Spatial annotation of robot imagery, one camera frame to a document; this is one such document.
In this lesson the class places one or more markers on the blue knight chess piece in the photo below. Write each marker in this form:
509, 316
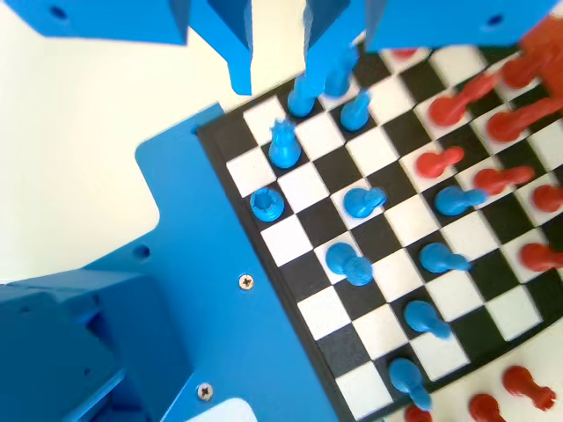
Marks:
336, 85

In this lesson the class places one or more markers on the blue board mounting plate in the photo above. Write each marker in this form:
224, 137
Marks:
198, 220

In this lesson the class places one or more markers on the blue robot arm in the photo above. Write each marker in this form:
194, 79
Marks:
66, 343

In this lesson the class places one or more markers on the red knight chess piece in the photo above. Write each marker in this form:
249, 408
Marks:
519, 382
506, 125

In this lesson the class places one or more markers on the blue plastic chess rook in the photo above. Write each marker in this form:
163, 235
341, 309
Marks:
266, 206

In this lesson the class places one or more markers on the blue plastic chess queen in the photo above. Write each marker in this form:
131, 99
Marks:
283, 151

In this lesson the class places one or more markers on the silver plate screw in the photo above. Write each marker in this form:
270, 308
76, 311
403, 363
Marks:
205, 390
246, 281

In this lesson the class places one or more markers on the black and white chessboard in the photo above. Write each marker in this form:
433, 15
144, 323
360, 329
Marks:
409, 224

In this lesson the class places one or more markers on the red chess rook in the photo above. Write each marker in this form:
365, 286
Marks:
516, 72

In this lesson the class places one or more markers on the blue plastic chess bishop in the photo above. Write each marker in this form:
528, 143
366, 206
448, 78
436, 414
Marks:
358, 202

